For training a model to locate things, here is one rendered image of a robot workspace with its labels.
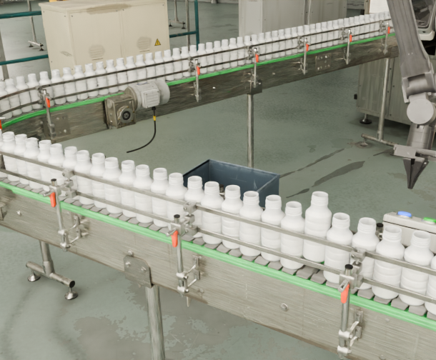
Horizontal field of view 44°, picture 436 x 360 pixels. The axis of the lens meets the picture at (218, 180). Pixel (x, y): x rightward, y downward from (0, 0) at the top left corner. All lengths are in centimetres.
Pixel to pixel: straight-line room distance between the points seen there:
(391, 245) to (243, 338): 156
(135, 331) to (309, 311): 153
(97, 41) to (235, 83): 228
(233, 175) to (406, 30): 100
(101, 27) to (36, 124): 276
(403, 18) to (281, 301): 72
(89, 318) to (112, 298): 18
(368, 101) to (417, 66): 408
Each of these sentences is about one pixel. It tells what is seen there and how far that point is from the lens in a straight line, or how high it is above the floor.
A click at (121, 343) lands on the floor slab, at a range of 271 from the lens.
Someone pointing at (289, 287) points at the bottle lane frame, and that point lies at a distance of 135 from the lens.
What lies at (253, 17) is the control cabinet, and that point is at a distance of 740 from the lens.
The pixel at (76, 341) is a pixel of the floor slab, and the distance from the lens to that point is 278.
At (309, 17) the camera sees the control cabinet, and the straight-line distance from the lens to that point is 794.
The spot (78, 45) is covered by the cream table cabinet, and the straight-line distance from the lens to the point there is 532.
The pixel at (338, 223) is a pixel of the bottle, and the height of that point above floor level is 116.
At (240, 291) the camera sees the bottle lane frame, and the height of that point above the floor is 90.
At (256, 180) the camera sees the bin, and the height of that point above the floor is 91.
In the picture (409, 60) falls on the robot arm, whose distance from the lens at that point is 135.
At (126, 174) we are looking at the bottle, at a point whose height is 114.
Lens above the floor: 175
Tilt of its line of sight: 25 degrees down
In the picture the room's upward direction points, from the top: 2 degrees counter-clockwise
